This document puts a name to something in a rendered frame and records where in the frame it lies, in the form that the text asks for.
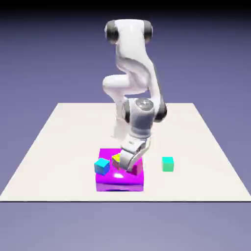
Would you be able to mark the small yellow cube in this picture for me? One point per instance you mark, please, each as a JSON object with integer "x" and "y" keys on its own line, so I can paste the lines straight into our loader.
{"x": 116, "y": 159}

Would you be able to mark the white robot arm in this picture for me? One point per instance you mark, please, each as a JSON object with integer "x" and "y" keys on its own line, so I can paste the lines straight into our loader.
{"x": 133, "y": 64}

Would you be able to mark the large magenta box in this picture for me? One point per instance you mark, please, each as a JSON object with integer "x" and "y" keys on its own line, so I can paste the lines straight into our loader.
{"x": 119, "y": 179}

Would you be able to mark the small green cube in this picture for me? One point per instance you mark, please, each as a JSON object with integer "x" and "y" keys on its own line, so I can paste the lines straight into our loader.
{"x": 167, "y": 164}

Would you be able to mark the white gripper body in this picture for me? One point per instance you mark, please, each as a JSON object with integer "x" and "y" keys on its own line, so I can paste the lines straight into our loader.
{"x": 125, "y": 159}

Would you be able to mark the small cyan cube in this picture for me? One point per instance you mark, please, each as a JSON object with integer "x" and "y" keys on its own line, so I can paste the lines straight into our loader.
{"x": 102, "y": 166}

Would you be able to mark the small pink cube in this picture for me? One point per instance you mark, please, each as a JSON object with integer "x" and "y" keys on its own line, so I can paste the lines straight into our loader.
{"x": 137, "y": 168}

